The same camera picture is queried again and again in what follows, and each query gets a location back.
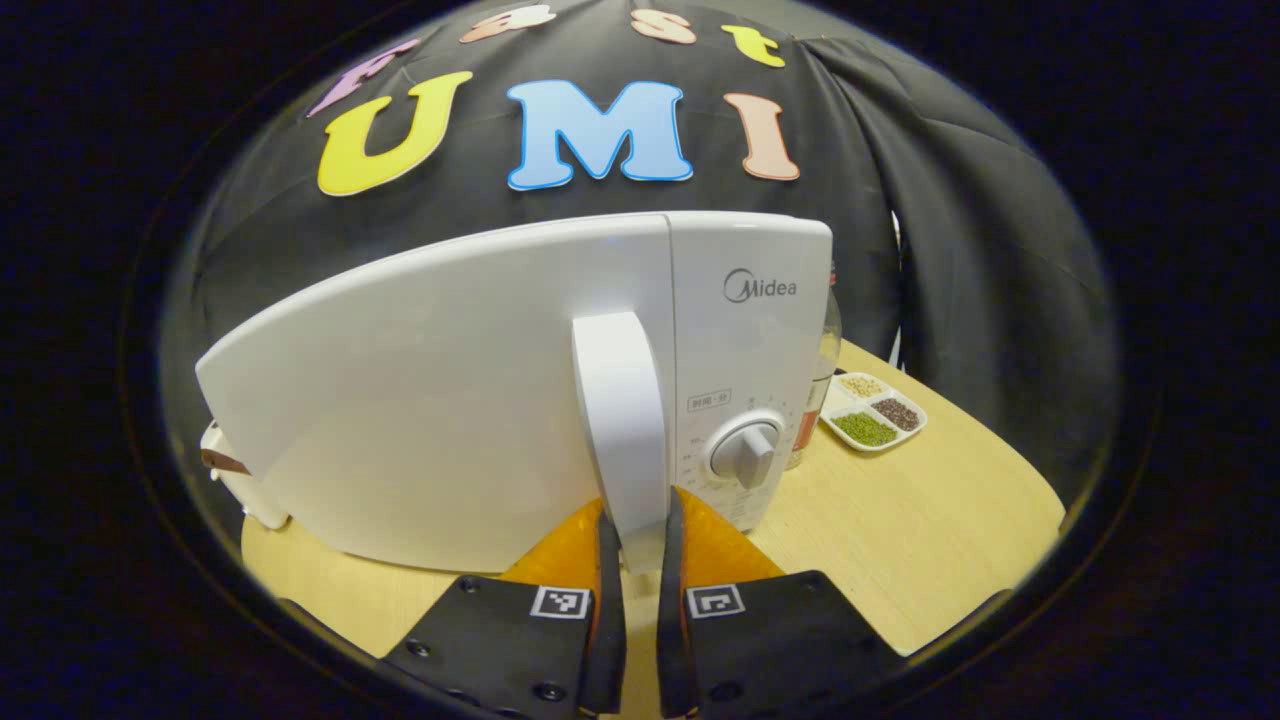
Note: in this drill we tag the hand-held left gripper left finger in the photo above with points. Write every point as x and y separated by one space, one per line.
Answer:
610 640

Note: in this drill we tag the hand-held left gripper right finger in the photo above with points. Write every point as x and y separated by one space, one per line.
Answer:
672 640

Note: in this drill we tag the white microwave oven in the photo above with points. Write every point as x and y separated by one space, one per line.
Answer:
430 400

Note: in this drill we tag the divided plate of beans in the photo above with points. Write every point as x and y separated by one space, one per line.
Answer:
865 428

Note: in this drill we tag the clear bottle red label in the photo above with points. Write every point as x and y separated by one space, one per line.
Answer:
826 350

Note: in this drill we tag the white toaster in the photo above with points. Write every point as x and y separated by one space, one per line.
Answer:
250 495

